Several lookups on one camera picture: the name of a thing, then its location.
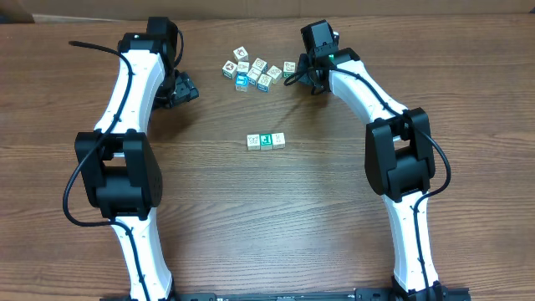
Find white block red side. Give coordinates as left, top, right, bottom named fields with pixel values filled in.
left=272, top=132, right=286, bottom=149

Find white block green side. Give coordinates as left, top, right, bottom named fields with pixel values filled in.
left=259, top=134, right=273, bottom=150

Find white block butterfly picture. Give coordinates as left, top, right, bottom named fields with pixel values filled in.
left=247, top=134, right=261, bottom=151

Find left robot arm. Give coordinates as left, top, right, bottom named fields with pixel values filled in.
left=63, top=17, right=199, bottom=301

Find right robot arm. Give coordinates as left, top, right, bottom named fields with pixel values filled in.
left=285, top=20, right=450, bottom=300

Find white block green letters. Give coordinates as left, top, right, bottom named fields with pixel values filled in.
left=283, top=61, right=296, bottom=79

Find white block green grid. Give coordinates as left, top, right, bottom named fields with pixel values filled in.
left=252, top=58, right=268, bottom=73

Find white block tilted centre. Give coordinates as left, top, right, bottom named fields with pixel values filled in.
left=257, top=74, right=273, bottom=93

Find white block teal side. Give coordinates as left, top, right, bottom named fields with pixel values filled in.
left=247, top=68, right=262, bottom=86

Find block red circle green side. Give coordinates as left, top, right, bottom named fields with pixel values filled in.
left=222, top=60, right=237, bottom=79

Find block with red picture top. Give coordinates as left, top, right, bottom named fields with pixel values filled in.
left=233, top=46, right=248, bottom=62

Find white block behind blue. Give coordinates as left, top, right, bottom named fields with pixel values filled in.
left=237, top=62, right=250, bottom=75

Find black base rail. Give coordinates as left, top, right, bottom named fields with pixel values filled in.
left=99, top=286, right=472, bottom=301

